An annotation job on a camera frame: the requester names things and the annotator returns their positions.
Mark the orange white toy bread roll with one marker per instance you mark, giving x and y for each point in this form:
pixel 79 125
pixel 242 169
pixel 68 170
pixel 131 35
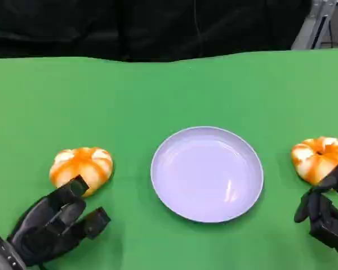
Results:
pixel 312 163
pixel 81 163

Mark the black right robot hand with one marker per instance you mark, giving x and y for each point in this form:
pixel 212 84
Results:
pixel 324 222

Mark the black backdrop curtain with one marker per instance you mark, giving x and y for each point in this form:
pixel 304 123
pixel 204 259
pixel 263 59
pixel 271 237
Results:
pixel 73 28

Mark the silver metal frame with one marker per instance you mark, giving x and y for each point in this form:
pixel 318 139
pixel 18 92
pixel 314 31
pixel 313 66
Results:
pixel 308 28

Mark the lilac plate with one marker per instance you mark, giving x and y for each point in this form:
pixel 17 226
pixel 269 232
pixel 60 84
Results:
pixel 207 174

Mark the green table cloth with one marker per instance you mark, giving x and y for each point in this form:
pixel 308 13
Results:
pixel 157 92

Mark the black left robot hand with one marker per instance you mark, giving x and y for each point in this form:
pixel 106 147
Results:
pixel 45 222

